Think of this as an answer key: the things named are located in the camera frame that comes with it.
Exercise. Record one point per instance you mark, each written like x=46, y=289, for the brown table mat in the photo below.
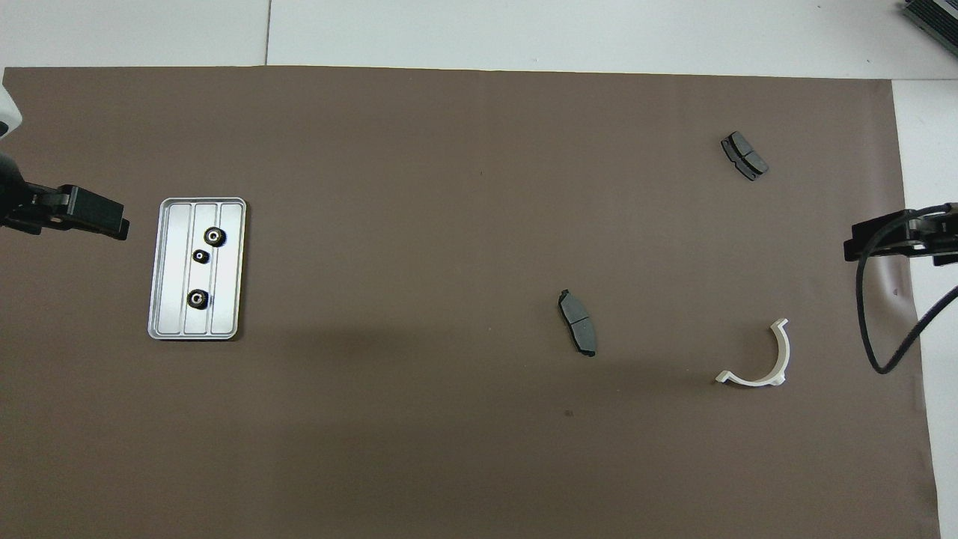
x=449, y=150

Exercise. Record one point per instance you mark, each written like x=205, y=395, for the large black bearing gear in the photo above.
x=197, y=299
x=215, y=237

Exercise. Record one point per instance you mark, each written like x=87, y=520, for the silver metal tray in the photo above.
x=224, y=314

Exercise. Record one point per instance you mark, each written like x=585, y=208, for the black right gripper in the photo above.
x=939, y=228

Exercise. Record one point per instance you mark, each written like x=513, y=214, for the long grey brake pad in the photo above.
x=577, y=323

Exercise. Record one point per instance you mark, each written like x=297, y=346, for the small black bearing gear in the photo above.
x=200, y=256

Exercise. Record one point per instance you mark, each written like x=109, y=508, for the white curved plastic bracket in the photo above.
x=748, y=380

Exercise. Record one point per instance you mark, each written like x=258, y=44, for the dark ribbed device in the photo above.
x=935, y=19

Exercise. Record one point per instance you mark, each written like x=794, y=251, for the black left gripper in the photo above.
x=45, y=202

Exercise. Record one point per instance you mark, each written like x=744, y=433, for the short grey brake pad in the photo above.
x=745, y=156

